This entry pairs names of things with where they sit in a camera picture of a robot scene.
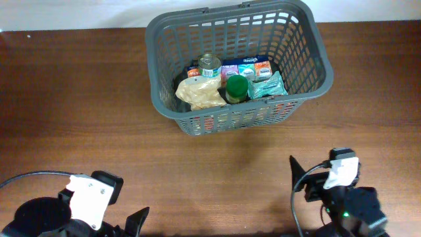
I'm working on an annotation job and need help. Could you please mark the black right camera cable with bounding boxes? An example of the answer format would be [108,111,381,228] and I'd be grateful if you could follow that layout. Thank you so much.
[289,160,332,237]

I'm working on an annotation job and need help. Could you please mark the orange spaghetti packet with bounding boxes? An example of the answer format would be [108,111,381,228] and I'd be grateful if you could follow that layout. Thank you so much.
[191,102,297,134]

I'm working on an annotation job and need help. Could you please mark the blue rooster tin can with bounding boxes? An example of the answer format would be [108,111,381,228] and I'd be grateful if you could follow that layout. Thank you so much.
[197,53,222,78]

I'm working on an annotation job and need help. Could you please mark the light green wipes packet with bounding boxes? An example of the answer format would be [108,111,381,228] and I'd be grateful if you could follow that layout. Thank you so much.
[248,71,288,99]

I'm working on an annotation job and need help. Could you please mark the grey plastic shopping basket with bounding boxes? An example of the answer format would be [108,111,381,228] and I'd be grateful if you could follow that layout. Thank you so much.
[145,1,334,136]

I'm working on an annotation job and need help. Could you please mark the beige powder pouch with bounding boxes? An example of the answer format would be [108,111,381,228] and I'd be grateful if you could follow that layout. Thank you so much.
[176,75,227,111]

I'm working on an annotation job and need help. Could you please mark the Kleenex tissue multipack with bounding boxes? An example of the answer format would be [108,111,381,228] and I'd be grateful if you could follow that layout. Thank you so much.
[186,55,273,82]

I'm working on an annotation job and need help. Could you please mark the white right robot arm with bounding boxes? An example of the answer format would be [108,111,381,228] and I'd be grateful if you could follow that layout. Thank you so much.
[289,156,388,236]

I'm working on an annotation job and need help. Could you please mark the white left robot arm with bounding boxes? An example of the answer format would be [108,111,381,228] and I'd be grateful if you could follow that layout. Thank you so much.
[1,189,149,237]

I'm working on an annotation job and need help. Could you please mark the green lid glass jar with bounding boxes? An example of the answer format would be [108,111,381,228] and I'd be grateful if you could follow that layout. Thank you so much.
[226,75,249,104]

